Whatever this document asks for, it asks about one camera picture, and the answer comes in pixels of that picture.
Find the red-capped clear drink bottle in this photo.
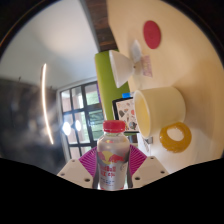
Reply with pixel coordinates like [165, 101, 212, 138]
[95, 119, 132, 192]

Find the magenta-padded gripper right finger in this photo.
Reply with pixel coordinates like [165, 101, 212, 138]
[128, 144, 169, 189]

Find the white footed bowl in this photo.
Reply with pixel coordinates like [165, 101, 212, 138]
[108, 49, 136, 89]

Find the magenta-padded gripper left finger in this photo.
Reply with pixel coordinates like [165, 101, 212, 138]
[56, 146, 98, 190]

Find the pale yellow mug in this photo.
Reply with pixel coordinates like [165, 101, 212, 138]
[133, 86, 193, 154]

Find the flat round red coaster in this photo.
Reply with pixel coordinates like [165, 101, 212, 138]
[143, 20, 162, 50]

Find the green upholstered bench backrest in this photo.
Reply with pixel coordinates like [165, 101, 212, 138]
[94, 49, 131, 121]

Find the long curved linear ceiling light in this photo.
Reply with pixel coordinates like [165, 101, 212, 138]
[40, 63, 55, 146]

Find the clear printed plastic packet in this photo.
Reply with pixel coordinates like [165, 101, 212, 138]
[139, 54, 154, 78]

